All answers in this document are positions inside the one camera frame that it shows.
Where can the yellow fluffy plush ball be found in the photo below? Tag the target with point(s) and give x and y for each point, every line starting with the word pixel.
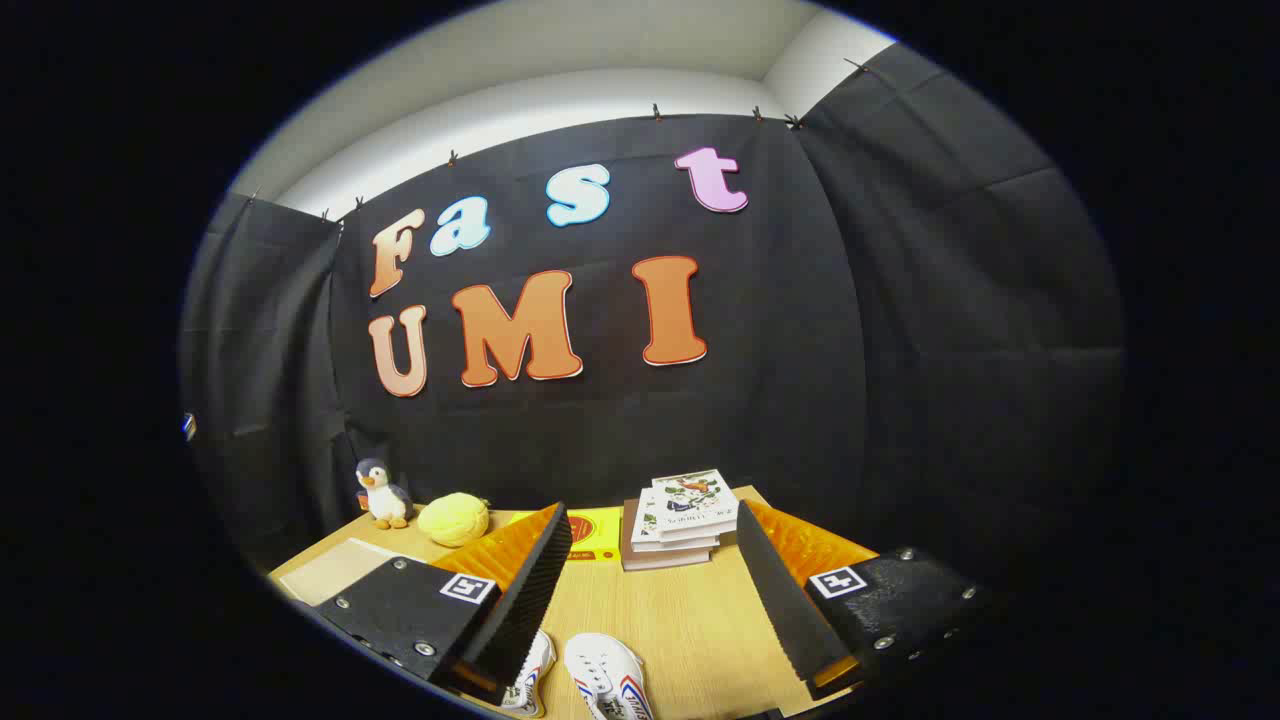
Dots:
pixel 455 520

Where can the white canvas shoe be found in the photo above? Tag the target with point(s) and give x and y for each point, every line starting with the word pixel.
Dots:
pixel 532 675
pixel 600 670

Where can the row of small cloth clips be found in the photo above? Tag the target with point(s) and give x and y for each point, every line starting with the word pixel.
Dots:
pixel 656 110

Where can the beige fabric storage box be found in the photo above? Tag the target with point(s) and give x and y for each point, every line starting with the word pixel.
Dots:
pixel 335 570

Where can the yellow book with red circle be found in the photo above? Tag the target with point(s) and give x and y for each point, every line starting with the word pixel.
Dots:
pixel 598 535

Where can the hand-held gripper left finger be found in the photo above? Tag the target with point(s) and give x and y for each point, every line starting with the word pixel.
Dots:
pixel 525 610

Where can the penguin plush toy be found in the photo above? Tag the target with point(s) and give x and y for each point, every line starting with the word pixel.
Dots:
pixel 383 500

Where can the white illustrated cover book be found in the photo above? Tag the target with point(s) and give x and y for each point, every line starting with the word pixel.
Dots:
pixel 695 495

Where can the white book with green print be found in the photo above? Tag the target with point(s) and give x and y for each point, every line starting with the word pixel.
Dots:
pixel 645 520

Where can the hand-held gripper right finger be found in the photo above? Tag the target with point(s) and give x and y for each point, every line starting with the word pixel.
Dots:
pixel 785 600

